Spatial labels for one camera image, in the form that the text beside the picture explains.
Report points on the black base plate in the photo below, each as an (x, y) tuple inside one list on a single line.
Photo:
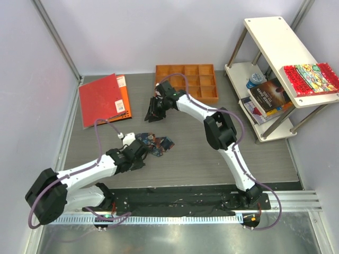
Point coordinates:
[(187, 201)]

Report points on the blue lidded jar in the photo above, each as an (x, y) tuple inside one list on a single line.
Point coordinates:
[(255, 79)]

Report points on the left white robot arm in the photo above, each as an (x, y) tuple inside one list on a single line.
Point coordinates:
[(53, 193)]

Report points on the orange notebook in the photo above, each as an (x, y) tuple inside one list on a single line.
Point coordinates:
[(124, 98)]

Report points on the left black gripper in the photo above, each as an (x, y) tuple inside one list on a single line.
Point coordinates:
[(139, 164)]

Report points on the bottom stacked books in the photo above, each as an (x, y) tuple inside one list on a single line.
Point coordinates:
[(254, 112)]

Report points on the white two-tier shelf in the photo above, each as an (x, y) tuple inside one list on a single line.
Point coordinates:
[(280, 47)]

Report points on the red colourful book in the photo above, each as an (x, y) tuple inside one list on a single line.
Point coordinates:
[(311, 79)]

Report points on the red folder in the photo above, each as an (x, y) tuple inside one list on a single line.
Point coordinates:
[(101, 99)]

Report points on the aluminium frame post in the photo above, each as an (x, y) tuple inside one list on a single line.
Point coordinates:
[(301, 14), (42, 12)]

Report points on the orange wooden compartment tray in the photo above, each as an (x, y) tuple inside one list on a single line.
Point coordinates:
[(199, 78)]

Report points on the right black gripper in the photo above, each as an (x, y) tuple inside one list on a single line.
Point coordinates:
[(154, 112)]

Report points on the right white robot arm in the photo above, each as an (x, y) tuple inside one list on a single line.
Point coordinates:
[(219, 130)]

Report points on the left aluminium frame post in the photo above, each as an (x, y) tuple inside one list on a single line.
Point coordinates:
[(42, 12)]

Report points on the dark brown book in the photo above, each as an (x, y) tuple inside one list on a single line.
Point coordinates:
[(270, 97)]

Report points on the slotted white cable duct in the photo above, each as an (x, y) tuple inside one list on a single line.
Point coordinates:
[(88, 219)]

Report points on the aluminium rail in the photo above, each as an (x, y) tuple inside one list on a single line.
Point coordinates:
[(295, 200)]

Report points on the floral navy necktie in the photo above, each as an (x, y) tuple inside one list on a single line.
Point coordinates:
[(157, 145)]

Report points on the right aluminium frame post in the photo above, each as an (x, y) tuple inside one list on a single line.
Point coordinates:
[(301, 14)]

